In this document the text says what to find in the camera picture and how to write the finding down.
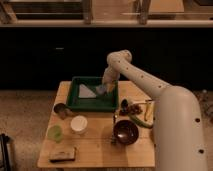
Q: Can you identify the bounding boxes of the dark purple bowl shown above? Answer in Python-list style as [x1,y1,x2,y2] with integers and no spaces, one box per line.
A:
[113,120,139,145]

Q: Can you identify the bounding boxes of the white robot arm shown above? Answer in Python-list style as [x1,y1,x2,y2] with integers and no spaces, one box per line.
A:
[102,50,208,171]

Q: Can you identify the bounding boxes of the white cup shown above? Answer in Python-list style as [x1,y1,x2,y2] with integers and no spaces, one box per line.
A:
[70,115,88,134]

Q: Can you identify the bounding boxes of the grey triangular cloth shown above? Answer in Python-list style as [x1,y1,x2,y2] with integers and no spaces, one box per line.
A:
[78,84,96,98]

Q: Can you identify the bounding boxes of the brown bread slice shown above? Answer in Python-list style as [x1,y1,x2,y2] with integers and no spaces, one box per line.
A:
[49,147,76,162]

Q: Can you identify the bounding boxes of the blue sponge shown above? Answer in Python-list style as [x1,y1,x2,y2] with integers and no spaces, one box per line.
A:
[96,84,107,95]

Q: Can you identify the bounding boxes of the black chair part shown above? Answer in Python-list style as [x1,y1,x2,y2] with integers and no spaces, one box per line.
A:
[0,133,12,171]

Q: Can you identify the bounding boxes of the dark grape bunch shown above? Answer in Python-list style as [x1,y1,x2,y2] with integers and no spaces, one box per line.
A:
[120,104,143,116]

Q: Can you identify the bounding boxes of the dark eggplant toy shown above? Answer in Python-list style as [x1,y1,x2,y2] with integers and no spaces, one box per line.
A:
[121,99,129,110]

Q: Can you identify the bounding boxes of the metal cup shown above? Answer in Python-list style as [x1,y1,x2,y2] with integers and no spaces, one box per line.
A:
[53,103,70,120]

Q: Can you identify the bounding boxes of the wooden shelf rack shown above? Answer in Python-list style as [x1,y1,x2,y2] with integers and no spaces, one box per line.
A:
[0,0,213,28]

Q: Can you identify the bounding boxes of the wooden table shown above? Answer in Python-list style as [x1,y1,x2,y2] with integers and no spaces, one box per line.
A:
[37,80,164,169]

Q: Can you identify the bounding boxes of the yellow banana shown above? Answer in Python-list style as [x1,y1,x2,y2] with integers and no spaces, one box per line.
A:
[144,101,154,121]

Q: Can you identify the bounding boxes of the green cup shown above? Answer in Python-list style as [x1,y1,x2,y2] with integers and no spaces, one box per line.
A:
[47,125,62,143]

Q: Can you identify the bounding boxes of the green plastic tray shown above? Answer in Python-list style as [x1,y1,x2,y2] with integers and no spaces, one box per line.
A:
[66,76,119,112]

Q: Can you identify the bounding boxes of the green cucumber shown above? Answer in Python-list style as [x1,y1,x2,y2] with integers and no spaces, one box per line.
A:
[129,115,153,129]

